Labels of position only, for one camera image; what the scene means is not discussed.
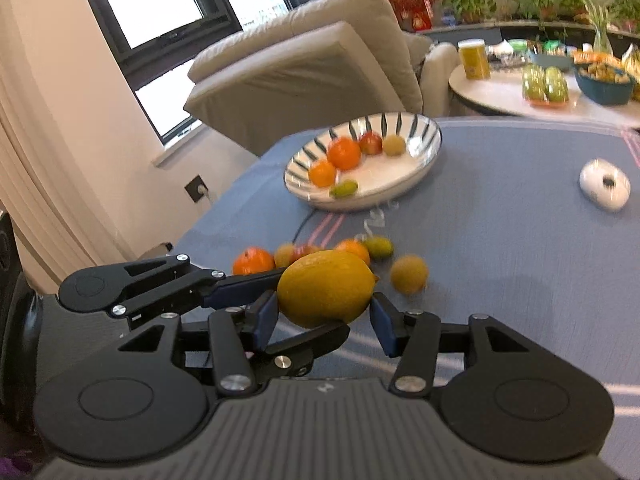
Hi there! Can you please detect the blue striped tablecloth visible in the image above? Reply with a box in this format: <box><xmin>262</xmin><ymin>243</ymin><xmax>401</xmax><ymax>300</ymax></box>
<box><xmin>165</xmin><ymin>115</ymin><xmax>640</xmax><ymax>480</ymax></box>

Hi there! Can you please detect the striped ceramic plate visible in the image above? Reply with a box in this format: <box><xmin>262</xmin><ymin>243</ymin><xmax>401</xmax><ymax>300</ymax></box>
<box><xmin>284</xmin><ymin>112</ymin><xmax>443</xmax><ymax>212</ymax></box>

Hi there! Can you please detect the blue bowl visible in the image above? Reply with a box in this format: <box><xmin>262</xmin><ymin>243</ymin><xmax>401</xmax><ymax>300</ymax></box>
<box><xmin>574</xmin><ymin>62</ymin><xmax>636</xmax><ymax>107</ymax></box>

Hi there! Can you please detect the beige recliner armchair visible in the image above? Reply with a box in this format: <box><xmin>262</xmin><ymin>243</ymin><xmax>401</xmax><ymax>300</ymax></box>
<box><xmin>184</xmin><ymin>0</ymin><xmax>461</xmax><ymax>158</ymax></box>

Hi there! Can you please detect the black cable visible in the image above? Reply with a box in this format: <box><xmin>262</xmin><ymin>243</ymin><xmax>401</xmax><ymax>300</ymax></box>
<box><xmin>291</xmin><ymin>210</ymin><xmax>321</xmax><ymax>246</ymax></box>

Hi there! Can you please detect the pile of longans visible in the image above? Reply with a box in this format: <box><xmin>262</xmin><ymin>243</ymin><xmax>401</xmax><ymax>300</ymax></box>
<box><xmin>577</xmin><ymin>61</ymin><xmax>631</xmax><ymax>82</ymax></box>

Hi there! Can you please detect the red berry branch decoration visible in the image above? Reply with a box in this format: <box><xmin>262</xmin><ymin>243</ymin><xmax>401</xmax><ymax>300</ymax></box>
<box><xmin>387</xmin><ymin>0</ymin><xmax>442</xmax><ymax>31</ymax></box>

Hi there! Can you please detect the yellow lemon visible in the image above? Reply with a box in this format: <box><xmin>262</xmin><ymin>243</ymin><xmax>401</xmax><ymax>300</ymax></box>
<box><xmin>276</xmin><ymin>250</ymin><xmax>379</xmax><ymax>329</ymax></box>

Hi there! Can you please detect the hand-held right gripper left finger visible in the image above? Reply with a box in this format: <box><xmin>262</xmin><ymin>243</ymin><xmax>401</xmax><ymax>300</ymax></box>
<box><xmin>117</xmin><ymin>290</ymin><xmax>279</xmax><ymax>394</ymax></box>

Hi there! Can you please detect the person's purple clothing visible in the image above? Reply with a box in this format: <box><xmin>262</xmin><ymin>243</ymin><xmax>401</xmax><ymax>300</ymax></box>
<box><xmin>0</xmin><ymin>452</ymin><xmax>38</xmax><ymax>480</ymax></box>

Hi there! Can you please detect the black framed window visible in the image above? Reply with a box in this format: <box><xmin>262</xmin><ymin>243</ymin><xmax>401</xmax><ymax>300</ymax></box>
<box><xmin>72</xmin><ymin>0</ymin><xmax>371</xmax><ymax>143</ymax></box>

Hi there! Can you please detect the orange woven basket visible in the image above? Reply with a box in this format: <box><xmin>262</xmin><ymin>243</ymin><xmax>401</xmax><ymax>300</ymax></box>
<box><xmin>572</xmin><ymin>49</ymin><xmax>609</xmax><ymax>66</ymax></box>

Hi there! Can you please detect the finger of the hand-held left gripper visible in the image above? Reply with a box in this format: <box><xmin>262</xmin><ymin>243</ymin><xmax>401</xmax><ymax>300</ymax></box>
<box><xmin>107</xmin><ymin>255</ymin><xmax>282</xmax><ymax>321</ymax></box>
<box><xmin>250</xmin><ymin>321</ymin><xmax>352</xmax><ymax>378</ymax></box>

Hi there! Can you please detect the bunch of bananas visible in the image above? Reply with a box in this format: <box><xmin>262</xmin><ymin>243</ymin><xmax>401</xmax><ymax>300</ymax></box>
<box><xmin>620</xmin><ymin>45</ymin><xmax>640</xmax><ymax>79</ymax></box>

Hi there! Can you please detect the dark wall socket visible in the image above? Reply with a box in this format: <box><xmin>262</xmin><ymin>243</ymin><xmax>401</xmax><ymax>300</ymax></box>
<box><xmin>185</xmin><ymin>175</ymin><xmax>211</xmax><ymax>203</ymax></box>

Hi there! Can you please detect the cream curtain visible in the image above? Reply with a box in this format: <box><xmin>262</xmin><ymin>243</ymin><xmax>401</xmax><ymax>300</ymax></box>
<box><xmin>0</xmin><ymin>75</ymin><xmax>146</xmax><ymax>296</ymax></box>

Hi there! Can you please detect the round white side table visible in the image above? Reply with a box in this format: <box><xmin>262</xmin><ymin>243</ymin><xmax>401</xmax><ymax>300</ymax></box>
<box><xmin>449</xmin><ymin>47</ymin><xmax>640</xmax><ymax>129</ymax></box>

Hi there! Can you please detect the grey television cabinet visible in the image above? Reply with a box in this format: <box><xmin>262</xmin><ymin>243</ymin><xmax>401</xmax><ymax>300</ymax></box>
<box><xmin>415</xmin><ymin>19</ymin><xmax>640</xmax><ymax>56</ymax></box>

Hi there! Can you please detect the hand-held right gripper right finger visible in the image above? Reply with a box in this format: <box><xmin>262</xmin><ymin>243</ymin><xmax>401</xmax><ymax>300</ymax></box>
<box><xmin>370</xmin><ymin>292</ymin><xmax>538</xmax><ymax>395</ymax></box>

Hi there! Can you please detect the packaged green apples tray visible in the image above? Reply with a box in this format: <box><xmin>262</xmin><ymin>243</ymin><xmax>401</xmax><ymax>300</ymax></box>
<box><xmin>521</xmin><ymin>65</ymin><xmax>571</xmax><ymax>107</ymax></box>

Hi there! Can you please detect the green potted plant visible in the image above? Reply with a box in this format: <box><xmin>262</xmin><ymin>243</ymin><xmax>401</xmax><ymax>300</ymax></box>
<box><xmin>442</xmin><ymin>0</ymin><xmax>497</xmax><ymax>26</ymax></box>
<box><xmin>607</xmin><ymin>0</ymin><xmax>640</xmax><ymax>33</ymax></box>
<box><xmin>517</xmin><ymin>0</ymin><xmax>591</xmax><ymax>22</ymax></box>

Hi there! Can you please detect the glass vase with green plant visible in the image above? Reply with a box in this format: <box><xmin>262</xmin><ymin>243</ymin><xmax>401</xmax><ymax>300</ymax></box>
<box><xmin>585</xmin><ymin>0</ymin><xmax>619</xmax><ymax>56</ymax></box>

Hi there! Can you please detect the white round device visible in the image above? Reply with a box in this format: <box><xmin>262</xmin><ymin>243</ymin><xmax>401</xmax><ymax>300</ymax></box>
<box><xmin>579</xmin><ymin>158</ymin><xmax>632</xmax><ymax>212</ymax></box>

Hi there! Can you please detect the orange tangerine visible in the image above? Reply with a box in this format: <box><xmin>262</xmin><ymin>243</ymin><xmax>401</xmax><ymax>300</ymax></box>
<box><xmin>308</xmin><ymin>158</ymin><xmax>338</xmax><ymax>188</ymax></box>
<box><xmin>232</xmin><ymin>246</ymin><xmax>276</xmax><ymax>276</ymax></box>
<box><xmin>334</xmin><ymin>239</ymin><xmax>372</xmax><ymax>267</ymax></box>
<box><xmin>326</xmin><ymin>137</ymin><xmax>362</xmax><ymax>170</ymax></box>

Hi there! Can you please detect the yellow can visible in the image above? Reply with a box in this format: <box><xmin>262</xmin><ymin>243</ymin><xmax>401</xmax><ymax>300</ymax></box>
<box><xmin>458</xmin><ymin>39</ymin><xmax>492</xmax><ymax>81</ymax></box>

